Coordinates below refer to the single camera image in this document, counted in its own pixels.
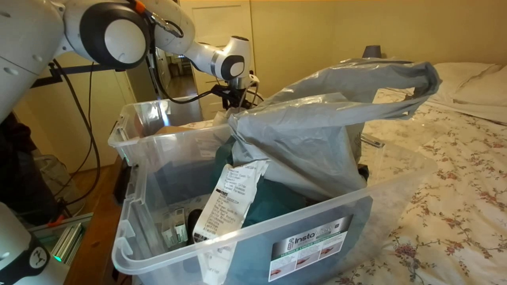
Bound small dark grey object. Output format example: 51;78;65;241
361;44;388;60

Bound cream panel door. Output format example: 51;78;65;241
179;0;255;101

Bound aluminium rail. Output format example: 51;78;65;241
28;211;95;266

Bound dark cloth pile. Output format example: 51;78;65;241
0;112;62;226

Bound black clamp bar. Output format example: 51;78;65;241
30;62;116;89

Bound white paper receipt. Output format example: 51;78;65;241
190;158;271;245

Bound clear bin with cardboard box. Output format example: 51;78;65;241
106;93;255;168

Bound floral print duvet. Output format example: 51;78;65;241
326;86;507;285

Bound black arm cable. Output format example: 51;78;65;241
141;14;266;108

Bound white pillow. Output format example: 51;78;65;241
453;65;507;125

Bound white device with black band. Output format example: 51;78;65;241
0;203;70;285

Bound grey plastic bag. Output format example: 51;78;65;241
226;57;442;204

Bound grey remote control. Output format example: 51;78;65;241
360;133;385;150

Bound black hanging cable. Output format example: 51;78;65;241
52;59;103;209

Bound clear bin with label sticker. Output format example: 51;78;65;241
109;124;440;285

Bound brown cardboard box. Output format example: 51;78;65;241
155;116;231;136

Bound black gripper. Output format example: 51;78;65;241
211;76;263;112

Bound teal fabric bag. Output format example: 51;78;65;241
212;139;318;228

